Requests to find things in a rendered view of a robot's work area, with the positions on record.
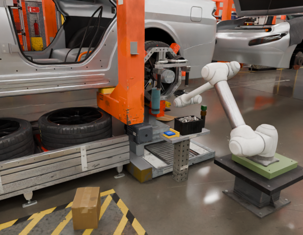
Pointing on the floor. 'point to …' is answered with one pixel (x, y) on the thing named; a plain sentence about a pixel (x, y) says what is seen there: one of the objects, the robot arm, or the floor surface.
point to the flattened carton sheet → (165, 118)
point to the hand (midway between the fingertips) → (173, 92)
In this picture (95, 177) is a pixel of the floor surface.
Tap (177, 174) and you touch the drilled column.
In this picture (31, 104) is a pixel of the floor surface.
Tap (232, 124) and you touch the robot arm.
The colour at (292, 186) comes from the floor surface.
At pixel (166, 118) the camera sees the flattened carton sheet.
